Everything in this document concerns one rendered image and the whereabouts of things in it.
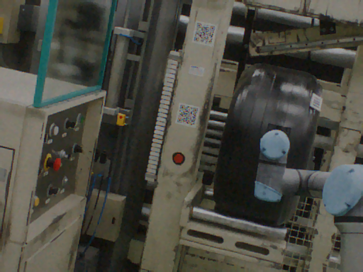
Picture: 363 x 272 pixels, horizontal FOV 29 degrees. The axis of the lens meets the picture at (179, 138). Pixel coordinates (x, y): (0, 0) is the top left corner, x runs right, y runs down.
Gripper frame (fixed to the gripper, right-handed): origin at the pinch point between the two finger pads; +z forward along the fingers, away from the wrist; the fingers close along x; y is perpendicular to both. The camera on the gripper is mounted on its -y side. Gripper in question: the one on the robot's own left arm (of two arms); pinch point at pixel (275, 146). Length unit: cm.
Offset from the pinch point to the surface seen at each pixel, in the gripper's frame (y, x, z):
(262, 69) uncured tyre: 23.6, 10.2, 16.8
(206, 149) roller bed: -11, 28, 63
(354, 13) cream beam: 51, -16, 40
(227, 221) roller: -29.9, 10.1, 16.3
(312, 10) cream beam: 49, -1, 40
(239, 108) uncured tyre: 9.3, 14.2, 4.6
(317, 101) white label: 16.9, -10.0, 10.4
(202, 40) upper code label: 29.2, 32.7, 16.8
